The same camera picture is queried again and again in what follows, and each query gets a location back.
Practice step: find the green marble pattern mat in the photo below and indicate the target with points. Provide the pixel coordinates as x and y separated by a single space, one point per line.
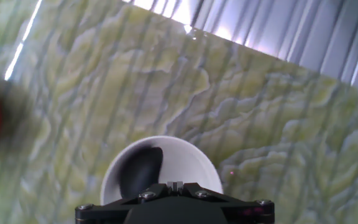
197 93

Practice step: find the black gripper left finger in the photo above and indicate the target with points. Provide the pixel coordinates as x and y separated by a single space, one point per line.
110 211

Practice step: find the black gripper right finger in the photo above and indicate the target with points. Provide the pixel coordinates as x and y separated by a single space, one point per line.
244 210

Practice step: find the white bowl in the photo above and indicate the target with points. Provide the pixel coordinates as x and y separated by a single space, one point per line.
188 161

